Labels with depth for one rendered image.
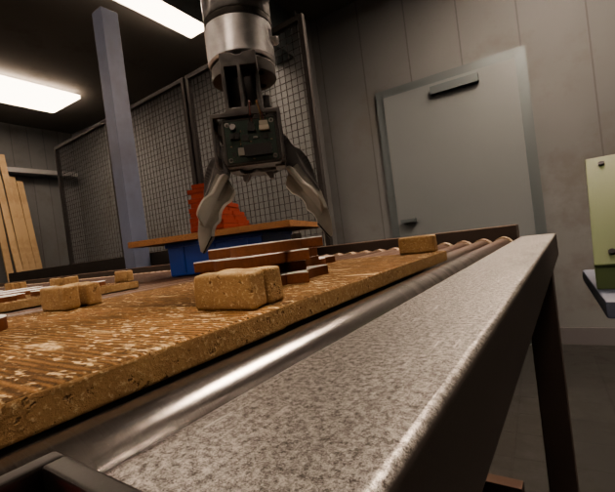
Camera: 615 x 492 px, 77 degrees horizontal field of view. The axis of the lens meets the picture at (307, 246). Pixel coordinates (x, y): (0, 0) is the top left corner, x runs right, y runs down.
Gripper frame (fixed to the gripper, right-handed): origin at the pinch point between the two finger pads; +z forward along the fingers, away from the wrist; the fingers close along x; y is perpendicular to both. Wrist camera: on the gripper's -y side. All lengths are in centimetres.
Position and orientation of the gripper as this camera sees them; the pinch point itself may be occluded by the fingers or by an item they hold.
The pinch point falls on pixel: (267, 246)
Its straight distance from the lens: 46.2
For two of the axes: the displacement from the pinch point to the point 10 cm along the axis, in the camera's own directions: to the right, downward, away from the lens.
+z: 1.3, 9.9, 0.2
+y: 0.1, 0.1, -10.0
